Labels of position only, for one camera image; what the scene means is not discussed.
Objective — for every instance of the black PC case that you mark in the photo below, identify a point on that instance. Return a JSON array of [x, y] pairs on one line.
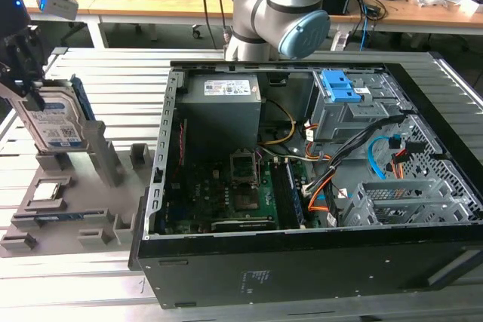
[[302, 273]]

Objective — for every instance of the grey drive cage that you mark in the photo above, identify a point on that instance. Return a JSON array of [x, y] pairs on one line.
[[339, 118]]

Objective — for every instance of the silver CPU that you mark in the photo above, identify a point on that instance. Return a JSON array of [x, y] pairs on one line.
[[46, 192]]

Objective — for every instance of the blue RAM slot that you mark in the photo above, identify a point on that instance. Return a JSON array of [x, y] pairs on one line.
[[296, 201]]

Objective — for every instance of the wooden desk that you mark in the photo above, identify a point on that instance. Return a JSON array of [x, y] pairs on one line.
[[151, 5]]

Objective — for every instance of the hard disk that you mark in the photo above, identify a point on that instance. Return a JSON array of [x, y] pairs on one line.
[[56, 126]]

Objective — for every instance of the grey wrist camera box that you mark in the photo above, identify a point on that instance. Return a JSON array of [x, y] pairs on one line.
[[58, 7]]

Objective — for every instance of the grey disk bay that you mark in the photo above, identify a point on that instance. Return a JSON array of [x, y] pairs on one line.
[[396, 195]]

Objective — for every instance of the green motherboard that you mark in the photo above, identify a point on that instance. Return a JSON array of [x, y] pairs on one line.
[[211, 195]]

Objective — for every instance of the blue RAM stick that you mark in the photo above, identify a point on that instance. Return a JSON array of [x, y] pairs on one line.
[[60, 216]]

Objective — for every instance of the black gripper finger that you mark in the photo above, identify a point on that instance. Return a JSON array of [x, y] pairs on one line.
[[34, 100]]

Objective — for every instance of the black RAM slot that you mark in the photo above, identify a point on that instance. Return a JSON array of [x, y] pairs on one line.
[[282, 197]]

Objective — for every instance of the grey parts rack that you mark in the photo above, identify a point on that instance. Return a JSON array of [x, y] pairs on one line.
[[87, 205]]

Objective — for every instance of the CPU socket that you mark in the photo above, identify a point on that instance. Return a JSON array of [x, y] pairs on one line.
[[247, 201]]

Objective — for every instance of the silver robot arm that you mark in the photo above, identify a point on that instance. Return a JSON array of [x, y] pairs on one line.
[[287, 1]]

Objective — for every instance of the white power strip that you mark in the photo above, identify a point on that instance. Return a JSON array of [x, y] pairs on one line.
[[340, 41]]

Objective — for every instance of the blue drive carrier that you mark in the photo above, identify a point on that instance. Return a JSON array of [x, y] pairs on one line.
[[339, 84]]

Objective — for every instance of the grey power supply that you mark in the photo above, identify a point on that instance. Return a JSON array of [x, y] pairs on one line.
[[222, 126]]

